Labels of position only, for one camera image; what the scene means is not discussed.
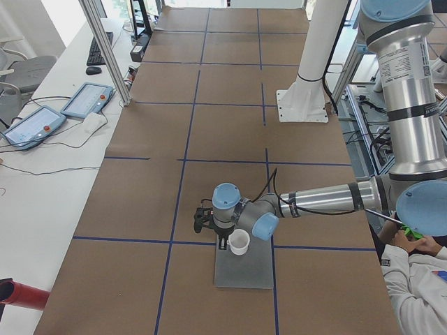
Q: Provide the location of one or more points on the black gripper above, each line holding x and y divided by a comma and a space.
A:
222, 232

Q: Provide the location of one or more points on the white plastic cup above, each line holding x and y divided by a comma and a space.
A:
239, 241

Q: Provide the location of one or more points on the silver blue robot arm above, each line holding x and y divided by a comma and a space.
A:
415, 186

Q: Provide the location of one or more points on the white cloth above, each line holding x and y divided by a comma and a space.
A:
93, 122

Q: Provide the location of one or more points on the green hand controller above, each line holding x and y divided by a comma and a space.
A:
410, 234

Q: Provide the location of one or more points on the far blue teach pendant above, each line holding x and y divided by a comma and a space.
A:
89, 98

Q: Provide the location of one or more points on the blue teach pendant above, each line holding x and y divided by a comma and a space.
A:
89, 98
32, 130

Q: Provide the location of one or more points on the person in white shirt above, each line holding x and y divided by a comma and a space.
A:
414, 272

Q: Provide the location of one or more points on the black box on table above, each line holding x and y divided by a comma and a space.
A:
138, 51

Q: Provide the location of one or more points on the black computer mouse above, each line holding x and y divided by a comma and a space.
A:
93, 70

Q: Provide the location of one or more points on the near blue teach pendant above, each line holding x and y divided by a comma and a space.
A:
32, 130

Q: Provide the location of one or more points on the red tube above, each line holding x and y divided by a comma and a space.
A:
19, 294

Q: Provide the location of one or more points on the black keyboard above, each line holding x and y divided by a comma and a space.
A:
95, 57

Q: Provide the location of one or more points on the grey office chair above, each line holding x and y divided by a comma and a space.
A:
27, 74

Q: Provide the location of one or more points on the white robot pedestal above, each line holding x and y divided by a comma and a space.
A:
304, 100

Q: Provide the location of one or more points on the aluminium frame post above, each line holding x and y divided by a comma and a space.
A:
94, 21

